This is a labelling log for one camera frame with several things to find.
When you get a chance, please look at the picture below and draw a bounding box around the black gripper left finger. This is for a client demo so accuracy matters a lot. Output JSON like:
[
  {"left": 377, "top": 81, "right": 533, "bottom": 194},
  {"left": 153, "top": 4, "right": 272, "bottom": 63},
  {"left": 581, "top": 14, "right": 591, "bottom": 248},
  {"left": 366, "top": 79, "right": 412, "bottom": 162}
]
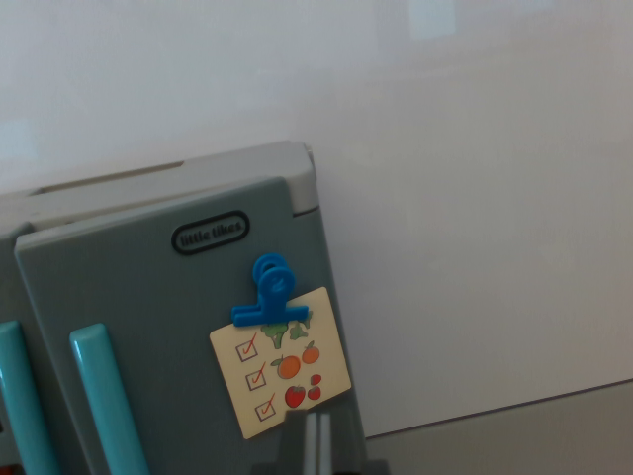
[{"left": 279, "top": 409, "right": 318, "bottom": 475}]

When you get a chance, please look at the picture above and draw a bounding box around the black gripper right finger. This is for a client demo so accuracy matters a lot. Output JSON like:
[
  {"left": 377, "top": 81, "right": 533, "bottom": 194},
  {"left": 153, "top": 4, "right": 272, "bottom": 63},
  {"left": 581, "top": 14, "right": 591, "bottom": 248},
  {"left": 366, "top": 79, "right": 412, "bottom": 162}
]
[{"left": 318, "top": 411, "right": 366, "bottom": 475}]

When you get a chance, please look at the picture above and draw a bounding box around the blue plastic clip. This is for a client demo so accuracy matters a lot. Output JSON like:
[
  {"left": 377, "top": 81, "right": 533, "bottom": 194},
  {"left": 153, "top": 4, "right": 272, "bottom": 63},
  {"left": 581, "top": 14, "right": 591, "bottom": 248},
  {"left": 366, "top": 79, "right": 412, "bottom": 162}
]
[{"left": 230, "top": 252, "right": 315, "bottom": 331}]

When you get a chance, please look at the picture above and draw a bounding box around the light grey toy fridge body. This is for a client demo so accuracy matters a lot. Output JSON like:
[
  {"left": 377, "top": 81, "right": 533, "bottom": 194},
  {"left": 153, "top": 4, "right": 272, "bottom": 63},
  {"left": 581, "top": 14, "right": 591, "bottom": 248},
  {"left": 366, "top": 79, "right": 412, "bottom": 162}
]
[{"left": 0, "top": 140, "right": 317, "bottom": 234}]

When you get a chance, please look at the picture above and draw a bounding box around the cream grocery checklist card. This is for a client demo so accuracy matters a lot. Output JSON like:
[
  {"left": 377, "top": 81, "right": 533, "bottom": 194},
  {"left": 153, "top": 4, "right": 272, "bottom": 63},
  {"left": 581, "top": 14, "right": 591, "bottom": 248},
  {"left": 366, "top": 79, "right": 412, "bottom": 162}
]
[{"left": 209, "top": 286, "right": 353, "bottom": 441}]

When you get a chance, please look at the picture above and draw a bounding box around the teal fridge door handle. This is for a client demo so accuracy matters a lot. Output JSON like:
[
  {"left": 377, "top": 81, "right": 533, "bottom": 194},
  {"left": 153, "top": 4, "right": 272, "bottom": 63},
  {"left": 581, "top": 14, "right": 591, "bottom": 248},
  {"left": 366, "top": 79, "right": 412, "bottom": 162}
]
[
  {"left": 68, "top": 323, "right": 150, "bottom": 475},
  {"left": 0, "top": 320, "right": 61, "bottom": 475}
]

